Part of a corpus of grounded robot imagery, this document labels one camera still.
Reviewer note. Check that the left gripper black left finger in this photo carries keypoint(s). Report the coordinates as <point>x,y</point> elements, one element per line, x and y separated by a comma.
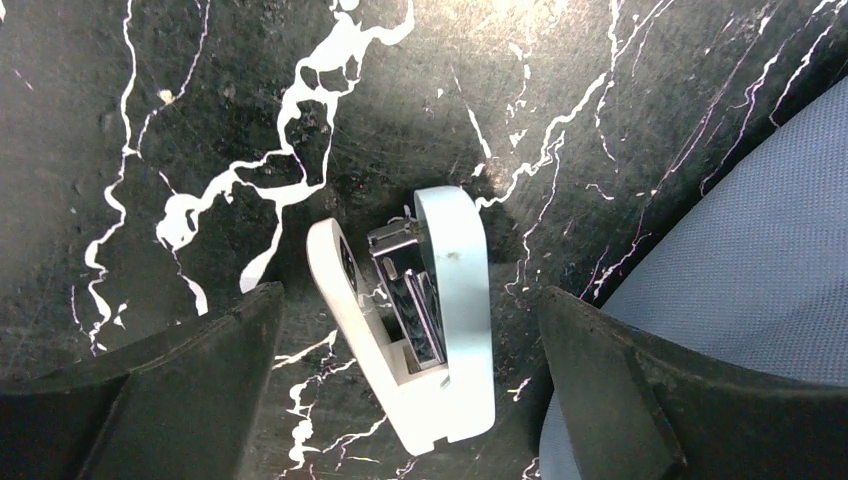
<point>179,404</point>

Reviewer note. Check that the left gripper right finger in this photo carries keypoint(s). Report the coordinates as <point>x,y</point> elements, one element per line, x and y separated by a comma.
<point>637,406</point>

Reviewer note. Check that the blue student backpack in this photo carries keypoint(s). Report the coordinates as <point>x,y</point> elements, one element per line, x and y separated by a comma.
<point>755,274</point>

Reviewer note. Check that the white blue stapler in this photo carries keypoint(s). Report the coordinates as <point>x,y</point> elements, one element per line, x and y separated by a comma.
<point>436,380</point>

